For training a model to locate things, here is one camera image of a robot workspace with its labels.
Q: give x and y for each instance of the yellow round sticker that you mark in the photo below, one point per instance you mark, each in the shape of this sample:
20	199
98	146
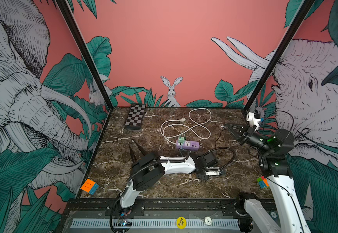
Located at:
181	222

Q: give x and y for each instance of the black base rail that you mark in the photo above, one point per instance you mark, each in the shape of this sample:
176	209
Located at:
144	206

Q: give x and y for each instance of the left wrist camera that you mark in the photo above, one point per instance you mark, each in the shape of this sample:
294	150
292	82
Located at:
213	172

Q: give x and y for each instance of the green charger plug adapter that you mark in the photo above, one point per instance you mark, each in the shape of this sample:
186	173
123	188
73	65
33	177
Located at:
181	139

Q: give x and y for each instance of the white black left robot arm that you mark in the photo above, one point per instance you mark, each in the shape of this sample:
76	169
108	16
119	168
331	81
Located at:
148	170

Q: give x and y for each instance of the purple power strip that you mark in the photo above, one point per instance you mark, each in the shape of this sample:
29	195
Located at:
188	145

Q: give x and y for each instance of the multicolour puzzle cube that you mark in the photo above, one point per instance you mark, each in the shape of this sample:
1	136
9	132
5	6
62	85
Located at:
262	181

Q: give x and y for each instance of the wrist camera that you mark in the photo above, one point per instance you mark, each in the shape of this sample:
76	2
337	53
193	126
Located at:
254	120
213	172

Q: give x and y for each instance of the orange blue puzzle cube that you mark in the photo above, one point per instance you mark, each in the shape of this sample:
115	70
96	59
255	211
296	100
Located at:
89	186

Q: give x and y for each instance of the black white checkerboard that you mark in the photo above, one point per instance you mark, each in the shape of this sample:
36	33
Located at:
135	117

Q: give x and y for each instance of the white slotted rail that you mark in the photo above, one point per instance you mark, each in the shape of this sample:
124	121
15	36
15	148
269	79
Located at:
151	223

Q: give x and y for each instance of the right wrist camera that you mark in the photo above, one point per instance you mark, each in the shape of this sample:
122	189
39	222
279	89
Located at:
254	120

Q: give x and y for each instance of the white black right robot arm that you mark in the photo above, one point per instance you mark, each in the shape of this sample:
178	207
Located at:
278	175

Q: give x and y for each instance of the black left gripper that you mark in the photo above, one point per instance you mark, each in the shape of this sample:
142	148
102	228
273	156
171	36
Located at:
203	177

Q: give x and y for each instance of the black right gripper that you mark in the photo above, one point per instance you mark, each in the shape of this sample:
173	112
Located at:
246	137

